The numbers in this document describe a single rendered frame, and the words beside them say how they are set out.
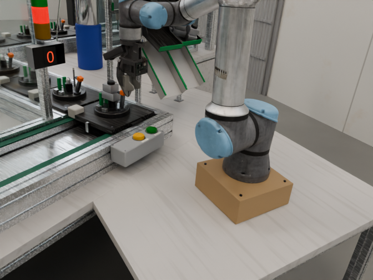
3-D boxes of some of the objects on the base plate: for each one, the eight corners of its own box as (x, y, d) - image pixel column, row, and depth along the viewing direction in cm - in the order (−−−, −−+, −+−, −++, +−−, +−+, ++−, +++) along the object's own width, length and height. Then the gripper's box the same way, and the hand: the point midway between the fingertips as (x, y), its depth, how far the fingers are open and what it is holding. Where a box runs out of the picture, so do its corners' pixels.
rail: (172, 135, 148) (173, 111, 143) (-55, 264, 81) (-67, 228, 76) (161, 131, 150) (162, 108, 145) (-66, 253, 84) (-79, 218, 79)
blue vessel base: (107, 66, 229) (106, 24, 216) (89, 71, 217) (86, 26, 204) (91, 62, 236) (89, 20, 224) (72, 66, 224) (69, 23, 212)
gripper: (132, 44, 114) (132, 104, 124) (150, 40, 121) (149, 98, 131) (113, 39, 118) (115, 98, 128) (131, 36, 125) (131, 92, 135)
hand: (126, 93), depth 130 cm, fingers closed
